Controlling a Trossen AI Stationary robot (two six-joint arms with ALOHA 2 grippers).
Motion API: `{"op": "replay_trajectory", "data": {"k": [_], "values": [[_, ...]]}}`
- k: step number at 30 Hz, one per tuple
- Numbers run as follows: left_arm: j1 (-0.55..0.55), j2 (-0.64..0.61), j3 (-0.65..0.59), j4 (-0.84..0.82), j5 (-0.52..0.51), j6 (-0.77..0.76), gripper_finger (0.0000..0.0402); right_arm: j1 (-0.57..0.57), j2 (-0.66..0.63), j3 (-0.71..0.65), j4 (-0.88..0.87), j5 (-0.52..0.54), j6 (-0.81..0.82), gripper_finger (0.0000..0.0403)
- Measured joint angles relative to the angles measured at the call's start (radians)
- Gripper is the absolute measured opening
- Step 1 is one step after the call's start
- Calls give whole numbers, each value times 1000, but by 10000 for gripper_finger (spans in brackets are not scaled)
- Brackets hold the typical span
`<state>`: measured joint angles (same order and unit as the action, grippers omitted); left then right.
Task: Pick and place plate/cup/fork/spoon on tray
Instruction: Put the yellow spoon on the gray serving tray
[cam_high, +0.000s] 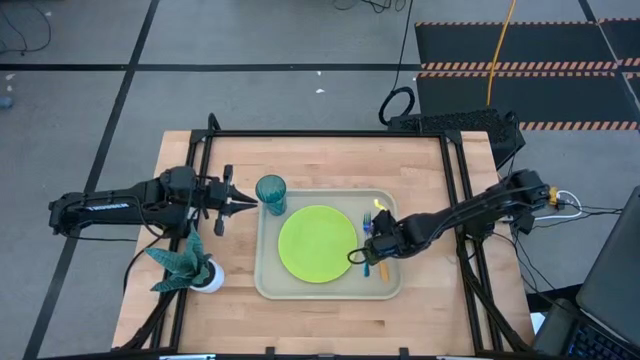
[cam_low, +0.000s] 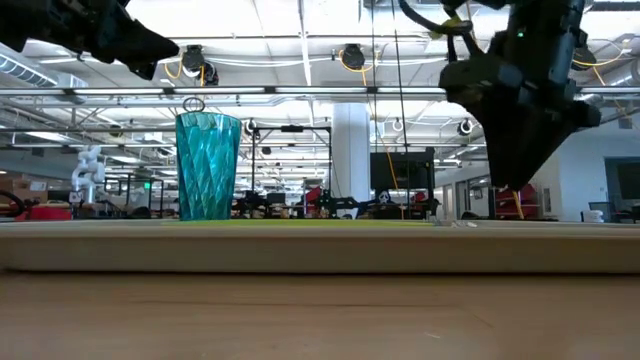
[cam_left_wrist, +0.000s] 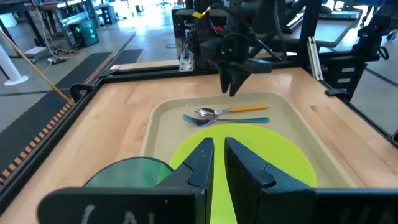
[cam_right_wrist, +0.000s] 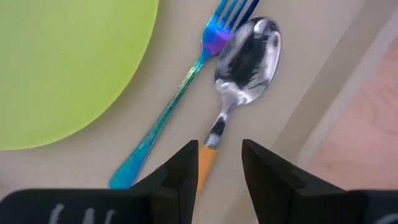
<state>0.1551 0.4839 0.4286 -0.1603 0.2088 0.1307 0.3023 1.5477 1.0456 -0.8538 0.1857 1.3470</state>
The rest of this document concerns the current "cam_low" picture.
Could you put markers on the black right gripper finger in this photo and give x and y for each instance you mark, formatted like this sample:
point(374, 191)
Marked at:
point(520, 140)

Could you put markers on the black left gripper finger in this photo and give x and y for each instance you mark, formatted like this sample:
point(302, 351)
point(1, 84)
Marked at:
point(140, 45)

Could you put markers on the teal faceted plastic cup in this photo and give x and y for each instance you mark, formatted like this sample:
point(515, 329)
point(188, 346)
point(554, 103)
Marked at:
point(207, 170)

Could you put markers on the beige plastic tray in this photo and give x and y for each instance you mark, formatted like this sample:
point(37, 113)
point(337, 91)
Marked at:
point(320, 250)

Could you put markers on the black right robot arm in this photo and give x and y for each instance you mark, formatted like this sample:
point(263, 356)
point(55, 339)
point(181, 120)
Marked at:
point(475, 3)

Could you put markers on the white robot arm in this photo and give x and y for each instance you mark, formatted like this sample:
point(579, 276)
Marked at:
point(89, 170)

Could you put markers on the small black ceiling reel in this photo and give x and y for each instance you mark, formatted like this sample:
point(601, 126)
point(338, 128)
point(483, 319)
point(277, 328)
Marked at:
point(465, 127)

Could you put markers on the red storage bins shelf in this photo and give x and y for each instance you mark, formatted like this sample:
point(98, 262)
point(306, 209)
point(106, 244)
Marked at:
point(527, 200)

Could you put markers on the white container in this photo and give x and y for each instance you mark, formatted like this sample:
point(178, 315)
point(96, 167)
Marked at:
point(593, 216)

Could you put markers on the dark window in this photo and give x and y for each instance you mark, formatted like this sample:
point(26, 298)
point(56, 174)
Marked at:
point(625, 182)

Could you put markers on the black monitor on stand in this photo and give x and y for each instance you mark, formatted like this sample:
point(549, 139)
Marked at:
point(400, 172)

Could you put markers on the white ghost mask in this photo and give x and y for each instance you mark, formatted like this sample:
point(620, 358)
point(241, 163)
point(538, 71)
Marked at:
point(383, 196)

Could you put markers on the long ceiling light bar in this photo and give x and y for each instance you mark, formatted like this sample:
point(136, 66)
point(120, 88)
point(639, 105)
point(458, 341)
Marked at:
point(300, 90)

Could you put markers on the white building pillar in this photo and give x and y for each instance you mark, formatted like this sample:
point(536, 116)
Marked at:
point(350, 150)

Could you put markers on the red box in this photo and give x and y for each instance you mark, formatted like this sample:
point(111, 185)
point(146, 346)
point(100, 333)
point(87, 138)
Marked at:
point(50, 212)

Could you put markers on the red chair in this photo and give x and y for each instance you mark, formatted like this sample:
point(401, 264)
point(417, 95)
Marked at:
point(313, 197)

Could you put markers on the silver ventilation duct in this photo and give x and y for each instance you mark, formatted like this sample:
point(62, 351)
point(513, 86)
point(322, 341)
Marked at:
point(30, 72)

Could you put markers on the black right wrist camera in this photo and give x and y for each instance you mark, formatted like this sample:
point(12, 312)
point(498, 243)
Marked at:
point(470, 80)

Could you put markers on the black frame workstation rig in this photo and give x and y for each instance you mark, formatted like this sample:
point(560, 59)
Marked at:
point(292, 128)

